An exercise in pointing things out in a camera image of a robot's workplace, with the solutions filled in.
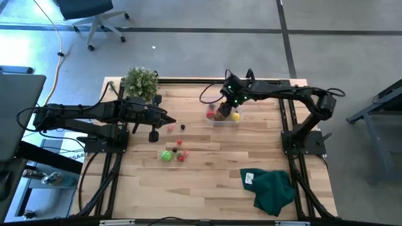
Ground black aluminium table frame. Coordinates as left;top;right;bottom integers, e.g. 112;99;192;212
70;77;340;222

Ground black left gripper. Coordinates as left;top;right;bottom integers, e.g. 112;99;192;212
125;94;177;143

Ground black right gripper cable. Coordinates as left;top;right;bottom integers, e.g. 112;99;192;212
198;68;235;105

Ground yellow floor cable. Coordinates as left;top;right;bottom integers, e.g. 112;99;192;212
32;0;65;107

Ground clear plastic tupperware container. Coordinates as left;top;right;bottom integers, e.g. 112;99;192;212
205;102;245;127

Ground white printed sign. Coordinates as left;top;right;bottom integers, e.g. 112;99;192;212
58;131;89;163

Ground office swivel chair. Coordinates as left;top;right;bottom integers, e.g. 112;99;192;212
52;0;131;52

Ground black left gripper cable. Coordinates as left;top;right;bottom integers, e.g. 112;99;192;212
143;102;168;114

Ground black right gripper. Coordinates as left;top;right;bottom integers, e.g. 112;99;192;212
218;74;254;122

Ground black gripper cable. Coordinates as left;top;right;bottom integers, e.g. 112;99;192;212
143;102;168;114
198;68;235;105

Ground dark green cloth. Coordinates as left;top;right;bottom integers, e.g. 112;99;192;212
240;168;296;217

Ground potted green plant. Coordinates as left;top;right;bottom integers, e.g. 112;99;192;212
120;66;160;103

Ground grey desk top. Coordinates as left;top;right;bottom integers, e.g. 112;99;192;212
0;73;47;163

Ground blue-grey desk frame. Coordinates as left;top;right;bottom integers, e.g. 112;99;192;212
346;78;402;185

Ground black desk crossbeam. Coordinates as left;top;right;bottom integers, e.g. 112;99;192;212
14;139;84;176

